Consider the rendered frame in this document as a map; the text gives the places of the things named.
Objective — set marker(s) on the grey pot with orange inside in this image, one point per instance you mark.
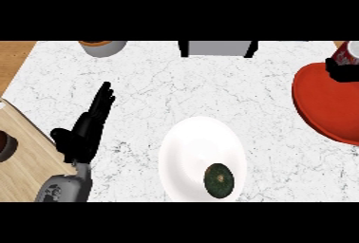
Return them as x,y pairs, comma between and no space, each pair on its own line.
102,48

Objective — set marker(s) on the red bowl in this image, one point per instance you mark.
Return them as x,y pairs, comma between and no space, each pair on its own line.
329,107

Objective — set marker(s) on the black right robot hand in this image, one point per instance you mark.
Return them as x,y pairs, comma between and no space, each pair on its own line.
344,73

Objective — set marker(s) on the red and white can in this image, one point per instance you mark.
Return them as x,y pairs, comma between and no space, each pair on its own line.
345,56

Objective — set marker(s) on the dark green can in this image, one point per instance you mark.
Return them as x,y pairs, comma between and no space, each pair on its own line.
218,181

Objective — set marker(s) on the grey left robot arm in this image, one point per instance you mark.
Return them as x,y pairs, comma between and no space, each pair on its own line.
68,186

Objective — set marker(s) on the grey appliance with black legs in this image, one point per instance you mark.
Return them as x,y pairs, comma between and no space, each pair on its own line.
217,48

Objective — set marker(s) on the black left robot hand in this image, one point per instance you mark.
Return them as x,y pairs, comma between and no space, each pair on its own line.
84,133

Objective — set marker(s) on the dark brown round object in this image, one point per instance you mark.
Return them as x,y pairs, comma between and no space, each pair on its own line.
6,146

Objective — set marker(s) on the white plate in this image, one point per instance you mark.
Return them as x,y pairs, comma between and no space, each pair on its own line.
198,148

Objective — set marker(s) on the pale wooden cutting board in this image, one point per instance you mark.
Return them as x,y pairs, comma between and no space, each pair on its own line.
28,164

